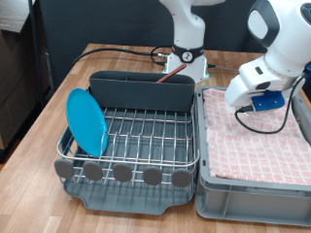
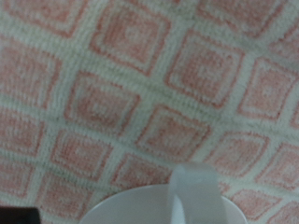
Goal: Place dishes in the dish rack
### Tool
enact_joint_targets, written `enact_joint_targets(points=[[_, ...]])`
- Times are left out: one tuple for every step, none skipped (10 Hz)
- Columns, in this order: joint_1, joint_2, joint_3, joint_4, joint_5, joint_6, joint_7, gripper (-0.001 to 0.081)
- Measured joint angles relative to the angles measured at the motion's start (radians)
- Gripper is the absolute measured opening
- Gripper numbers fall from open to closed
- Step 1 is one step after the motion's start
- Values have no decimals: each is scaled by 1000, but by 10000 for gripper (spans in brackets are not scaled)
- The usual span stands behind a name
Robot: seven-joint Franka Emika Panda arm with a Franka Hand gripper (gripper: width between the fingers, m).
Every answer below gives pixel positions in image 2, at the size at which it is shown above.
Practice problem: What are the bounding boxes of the white mug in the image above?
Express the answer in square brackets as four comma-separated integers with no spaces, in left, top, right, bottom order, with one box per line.
[78,162,249,224]

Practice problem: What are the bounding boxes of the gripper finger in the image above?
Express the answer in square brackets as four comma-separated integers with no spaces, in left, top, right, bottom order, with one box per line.
[0,206,42,224]

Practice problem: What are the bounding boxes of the pink checked dish towel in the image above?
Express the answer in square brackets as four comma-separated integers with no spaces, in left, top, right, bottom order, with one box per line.
[0,0,299,224]

